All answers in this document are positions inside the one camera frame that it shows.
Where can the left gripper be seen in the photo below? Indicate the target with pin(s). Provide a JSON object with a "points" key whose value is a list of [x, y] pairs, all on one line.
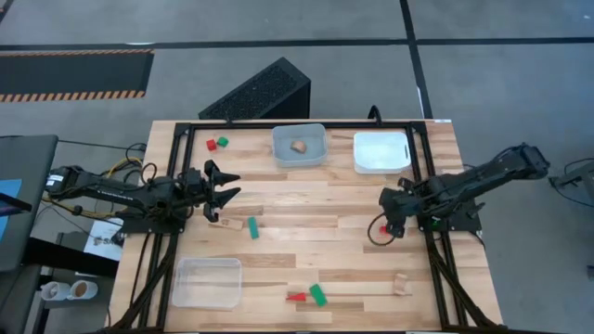
{"points": [[211, 204]]}

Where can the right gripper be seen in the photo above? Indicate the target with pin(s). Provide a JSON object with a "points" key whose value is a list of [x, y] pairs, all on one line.
{"points": [[396, 204]]}

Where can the small red block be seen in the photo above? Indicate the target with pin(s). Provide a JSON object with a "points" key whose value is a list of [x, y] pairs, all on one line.
{"points": [[383, 229]]}

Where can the rectangular wooden block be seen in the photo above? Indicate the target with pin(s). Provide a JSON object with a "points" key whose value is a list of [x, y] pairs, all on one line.
{"points": [[230, 224]]}

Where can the red cube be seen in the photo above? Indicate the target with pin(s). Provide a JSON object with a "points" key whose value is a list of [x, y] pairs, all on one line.
{"points": [[211, 145]]}

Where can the green cube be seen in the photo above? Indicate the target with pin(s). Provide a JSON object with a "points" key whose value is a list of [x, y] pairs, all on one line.
{"points": [[223, 141]]}

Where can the wooden arch block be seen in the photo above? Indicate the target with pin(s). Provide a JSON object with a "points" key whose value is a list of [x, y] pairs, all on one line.
{"points": [[400, 284]]}

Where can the green wedge block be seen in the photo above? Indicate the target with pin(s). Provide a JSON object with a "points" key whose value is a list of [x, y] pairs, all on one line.
{"points": [[318, 295]]}

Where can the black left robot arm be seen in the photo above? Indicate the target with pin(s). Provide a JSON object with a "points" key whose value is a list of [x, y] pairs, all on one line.
{"points": [[116, 190]]}

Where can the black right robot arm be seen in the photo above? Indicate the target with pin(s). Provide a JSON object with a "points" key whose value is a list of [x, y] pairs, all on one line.
{"points": [[468, 183]]}

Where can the long green block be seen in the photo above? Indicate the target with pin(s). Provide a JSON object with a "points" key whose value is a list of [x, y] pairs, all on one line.
{"points": [[253, 227]]}

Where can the grey plastic bin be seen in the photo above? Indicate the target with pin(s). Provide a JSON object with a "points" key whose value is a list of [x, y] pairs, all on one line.
{"points": [[280, 158]]}

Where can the white plastic bin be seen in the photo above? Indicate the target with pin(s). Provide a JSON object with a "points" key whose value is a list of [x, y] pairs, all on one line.
{"points": [[380, 153]]}

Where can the rounded wooden block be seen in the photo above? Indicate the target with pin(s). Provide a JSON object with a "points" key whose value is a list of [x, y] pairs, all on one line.
{"points": [[298, 146]]}

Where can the clear plastic bin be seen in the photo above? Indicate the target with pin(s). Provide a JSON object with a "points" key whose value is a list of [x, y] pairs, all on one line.
{"points": [[207, 283]]}

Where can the black computer tower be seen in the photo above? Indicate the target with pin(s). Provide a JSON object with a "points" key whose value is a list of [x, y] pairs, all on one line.
{"points": [[260, 90]]}

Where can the red wedge block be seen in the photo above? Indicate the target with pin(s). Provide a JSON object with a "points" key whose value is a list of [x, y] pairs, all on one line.
{"points": [[297, 297]]}

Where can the white printed paper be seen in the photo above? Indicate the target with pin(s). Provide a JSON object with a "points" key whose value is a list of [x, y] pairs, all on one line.
{"points": [[104, 239]]}

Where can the white cup with brown drink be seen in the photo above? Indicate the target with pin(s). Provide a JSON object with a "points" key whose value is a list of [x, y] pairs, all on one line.
{"points": [[83, 290]]}

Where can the black hazard-striped floor mat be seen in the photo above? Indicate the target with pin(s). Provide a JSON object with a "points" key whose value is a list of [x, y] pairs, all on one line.
{"points": [[74, 74]]}

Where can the dark grey side table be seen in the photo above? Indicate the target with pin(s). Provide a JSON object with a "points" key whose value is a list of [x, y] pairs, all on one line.
{"points": [[28, 195]]}

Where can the empty white cup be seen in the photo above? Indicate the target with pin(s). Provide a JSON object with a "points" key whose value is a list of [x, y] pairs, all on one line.
{"points": [[55, 291]]}

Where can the blue tablet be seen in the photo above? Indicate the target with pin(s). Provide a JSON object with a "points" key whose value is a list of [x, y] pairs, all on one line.
{"points": [[7, 204]]}

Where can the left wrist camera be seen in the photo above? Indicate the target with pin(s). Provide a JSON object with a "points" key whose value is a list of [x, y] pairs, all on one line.
{"points": [[194, 178]]}

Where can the black aluminium table frame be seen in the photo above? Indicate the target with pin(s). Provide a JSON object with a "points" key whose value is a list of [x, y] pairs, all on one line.
{"points": [[301, 124]]}

